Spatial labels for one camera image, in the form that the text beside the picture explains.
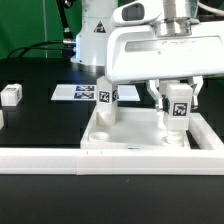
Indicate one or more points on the white square tabletop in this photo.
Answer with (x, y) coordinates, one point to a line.
(134, 128)

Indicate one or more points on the white part at left edge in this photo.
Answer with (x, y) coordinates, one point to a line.
(1, 120)

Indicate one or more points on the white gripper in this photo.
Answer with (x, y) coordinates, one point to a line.
(137, 54)

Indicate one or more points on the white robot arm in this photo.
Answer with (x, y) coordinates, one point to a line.
(177, 19)

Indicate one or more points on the white L-shaped fixture wall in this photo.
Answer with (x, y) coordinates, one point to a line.
(209, 160)

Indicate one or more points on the white sheet with fiducial tags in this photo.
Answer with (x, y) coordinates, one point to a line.
(78, 92)

